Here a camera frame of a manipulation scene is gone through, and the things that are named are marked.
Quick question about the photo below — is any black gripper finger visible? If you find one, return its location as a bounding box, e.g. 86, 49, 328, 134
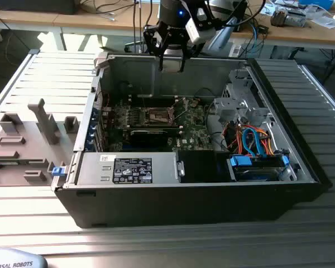
143, 23, 169, 71
170, 27, 203, 73

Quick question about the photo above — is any metal socket cover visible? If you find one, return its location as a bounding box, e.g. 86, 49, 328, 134
169, 96, 190, 126

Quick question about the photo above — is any black upright box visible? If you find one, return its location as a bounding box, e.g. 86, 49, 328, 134
233, 0, 248, 31

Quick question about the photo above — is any metal drive cage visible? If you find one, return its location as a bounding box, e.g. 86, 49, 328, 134
213, 68, 272, 127

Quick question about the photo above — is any green motherboard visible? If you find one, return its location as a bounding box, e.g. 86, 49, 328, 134
100, 96, 216, 153

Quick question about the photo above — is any wooden desk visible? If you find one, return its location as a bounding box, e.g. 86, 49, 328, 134
230, 0, 335, 50
0, 0, 162, 32

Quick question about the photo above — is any black graphics card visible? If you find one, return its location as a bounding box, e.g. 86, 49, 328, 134
130, 128, 170, 149

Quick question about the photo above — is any grey metal device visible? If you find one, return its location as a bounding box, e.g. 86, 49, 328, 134
270, 7, 308, 28

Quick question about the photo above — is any black plastic shroud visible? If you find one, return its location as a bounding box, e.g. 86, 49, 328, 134
177, 150, 230, 184

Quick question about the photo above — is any black box on desk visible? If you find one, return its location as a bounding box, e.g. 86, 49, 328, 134
0, 0, 78, 15

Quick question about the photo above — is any blue box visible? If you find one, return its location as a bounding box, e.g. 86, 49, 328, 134
298, 0, 335, 11

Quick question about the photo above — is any hard disk in blue carrier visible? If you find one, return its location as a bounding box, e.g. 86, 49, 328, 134
226, 155, 291, 182

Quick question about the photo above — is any white paper sheet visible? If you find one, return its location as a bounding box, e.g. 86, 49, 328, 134
309, 11, 335, 30

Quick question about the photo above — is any grey power supply unit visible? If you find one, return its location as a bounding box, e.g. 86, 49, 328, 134
75, 152, 182, 186

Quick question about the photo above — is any black PC case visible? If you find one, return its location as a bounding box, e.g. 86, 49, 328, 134
50, 51, 333, 229

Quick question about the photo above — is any grey parts rack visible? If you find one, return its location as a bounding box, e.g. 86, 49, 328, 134
0, 97, 82, 188

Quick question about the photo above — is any grey Universal Robots housing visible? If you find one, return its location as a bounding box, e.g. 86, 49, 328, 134
0, 247, 49, 268

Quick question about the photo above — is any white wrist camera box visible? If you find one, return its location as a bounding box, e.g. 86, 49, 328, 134
185, 7, 216, 45

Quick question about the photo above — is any blue wire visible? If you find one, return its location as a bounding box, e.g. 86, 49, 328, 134
241, 127, 262, 159

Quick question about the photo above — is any orange wire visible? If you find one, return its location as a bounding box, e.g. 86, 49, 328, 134
251, 127, 276, 156

